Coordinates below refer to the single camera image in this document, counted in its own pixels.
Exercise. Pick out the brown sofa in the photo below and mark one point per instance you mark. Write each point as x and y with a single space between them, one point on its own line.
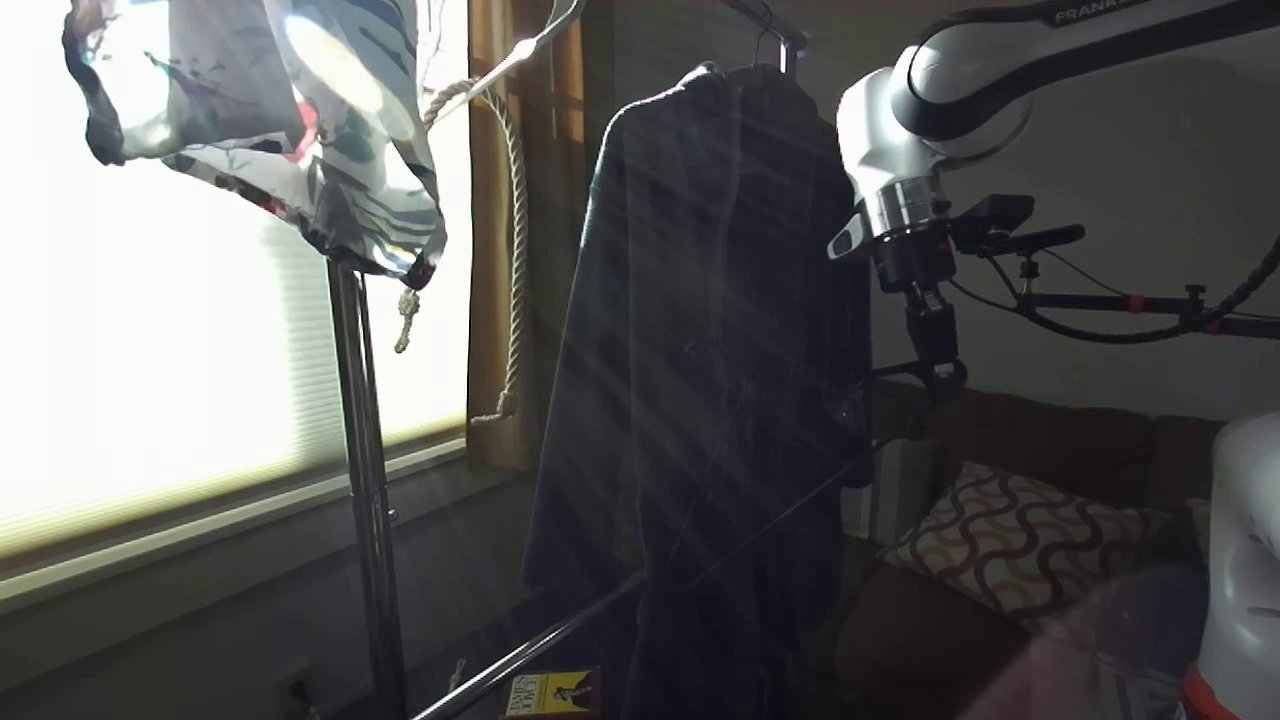
1043 441

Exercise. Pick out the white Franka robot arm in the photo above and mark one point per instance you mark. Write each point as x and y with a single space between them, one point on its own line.
960 82

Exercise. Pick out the grey window sill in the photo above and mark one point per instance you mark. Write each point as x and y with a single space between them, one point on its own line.
200 532

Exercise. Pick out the brown white patterned pillow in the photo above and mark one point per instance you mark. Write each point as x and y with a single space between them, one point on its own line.
1013 540

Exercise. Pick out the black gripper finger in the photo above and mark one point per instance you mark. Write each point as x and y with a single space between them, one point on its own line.
920 334
951 342

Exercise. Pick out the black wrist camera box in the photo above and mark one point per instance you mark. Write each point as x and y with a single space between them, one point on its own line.
994 226

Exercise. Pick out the chrome rack upright pole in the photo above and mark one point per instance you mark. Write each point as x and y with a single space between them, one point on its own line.
362 466

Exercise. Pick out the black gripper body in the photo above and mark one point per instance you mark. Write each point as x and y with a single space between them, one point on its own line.
919 262

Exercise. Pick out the dark blue velvet robe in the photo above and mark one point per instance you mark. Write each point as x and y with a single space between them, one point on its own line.
707 401

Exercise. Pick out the tan curtain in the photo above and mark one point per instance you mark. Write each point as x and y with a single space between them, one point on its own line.
487 265

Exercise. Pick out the black bar camera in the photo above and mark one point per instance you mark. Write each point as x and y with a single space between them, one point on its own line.
1055 239

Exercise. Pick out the patterned white fabric garment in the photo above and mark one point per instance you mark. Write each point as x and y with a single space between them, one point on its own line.
344 161

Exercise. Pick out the chrome rack lower rail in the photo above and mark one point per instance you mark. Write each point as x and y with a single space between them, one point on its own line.
534 648

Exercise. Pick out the white window blind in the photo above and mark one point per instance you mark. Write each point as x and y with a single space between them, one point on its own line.
160 373

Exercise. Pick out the pink blanket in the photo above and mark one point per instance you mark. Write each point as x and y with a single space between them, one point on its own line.
1107 655

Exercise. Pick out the hanger carrying robe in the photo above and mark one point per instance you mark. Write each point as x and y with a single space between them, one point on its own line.
787 60

